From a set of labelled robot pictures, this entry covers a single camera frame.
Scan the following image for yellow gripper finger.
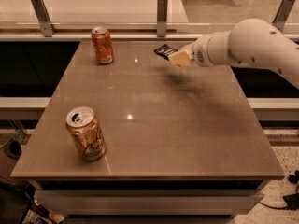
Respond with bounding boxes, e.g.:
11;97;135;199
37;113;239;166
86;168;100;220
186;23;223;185
179;44;192;51
168;50;193;66

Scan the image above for metal railing bracket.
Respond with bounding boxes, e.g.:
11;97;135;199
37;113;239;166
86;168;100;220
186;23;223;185
272;0;296;32
157;0;168;37
30;0;55;37

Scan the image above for black rxbar chocolate bar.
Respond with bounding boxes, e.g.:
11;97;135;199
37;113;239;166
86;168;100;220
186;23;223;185
154;44;178;60

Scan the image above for orange gold soda can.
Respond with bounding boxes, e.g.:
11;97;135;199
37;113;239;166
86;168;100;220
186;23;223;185
65;106;107;161

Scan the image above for right metal railing bracket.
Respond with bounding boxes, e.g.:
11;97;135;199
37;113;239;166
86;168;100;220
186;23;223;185
272;0;296;32

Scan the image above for black cable and plug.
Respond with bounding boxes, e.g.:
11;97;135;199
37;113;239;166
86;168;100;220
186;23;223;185
258;170;299;211

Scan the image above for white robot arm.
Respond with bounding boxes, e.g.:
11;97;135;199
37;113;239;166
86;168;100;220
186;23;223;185
167;19;299;89

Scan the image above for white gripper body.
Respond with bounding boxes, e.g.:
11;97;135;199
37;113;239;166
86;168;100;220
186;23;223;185
192;34;215;67

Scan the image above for dark round bin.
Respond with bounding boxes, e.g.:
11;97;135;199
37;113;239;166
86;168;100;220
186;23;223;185
3;139;21;160

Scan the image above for red soda can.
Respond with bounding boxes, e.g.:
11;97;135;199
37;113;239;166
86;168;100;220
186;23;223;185
92;27;114;64

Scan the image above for middle metal railing bracket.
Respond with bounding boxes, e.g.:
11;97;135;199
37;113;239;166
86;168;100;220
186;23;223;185
157;0;168;37

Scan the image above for left metal railing bracket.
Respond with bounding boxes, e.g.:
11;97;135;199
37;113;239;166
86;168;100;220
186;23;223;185
30;0;55;37

